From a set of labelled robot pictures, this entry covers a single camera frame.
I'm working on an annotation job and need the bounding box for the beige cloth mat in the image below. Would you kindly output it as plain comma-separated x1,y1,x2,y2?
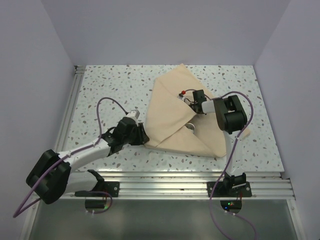
144,63,251,158

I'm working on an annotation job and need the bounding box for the stainless steel tray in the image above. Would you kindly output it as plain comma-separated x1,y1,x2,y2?
185,122,196,134

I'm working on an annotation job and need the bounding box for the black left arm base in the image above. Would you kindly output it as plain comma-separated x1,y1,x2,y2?
74,169,120,215

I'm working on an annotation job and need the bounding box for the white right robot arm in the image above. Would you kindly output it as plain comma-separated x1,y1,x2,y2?
189,89,248,177

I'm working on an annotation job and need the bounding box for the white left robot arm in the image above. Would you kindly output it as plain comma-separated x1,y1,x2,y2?
26,116,150,204

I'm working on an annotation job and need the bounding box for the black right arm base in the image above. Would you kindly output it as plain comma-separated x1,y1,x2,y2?
206,173,253,213

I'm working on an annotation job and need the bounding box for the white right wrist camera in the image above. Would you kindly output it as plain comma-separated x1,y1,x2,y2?
177,90,187,102

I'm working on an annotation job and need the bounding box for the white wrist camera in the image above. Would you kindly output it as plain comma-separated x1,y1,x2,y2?
177,90,187,102
126,109,140,123

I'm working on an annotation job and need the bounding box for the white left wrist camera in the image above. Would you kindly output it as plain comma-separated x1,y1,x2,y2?
126,109,140,123

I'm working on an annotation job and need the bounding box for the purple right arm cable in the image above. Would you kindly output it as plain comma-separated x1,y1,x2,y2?
183,88,261,240

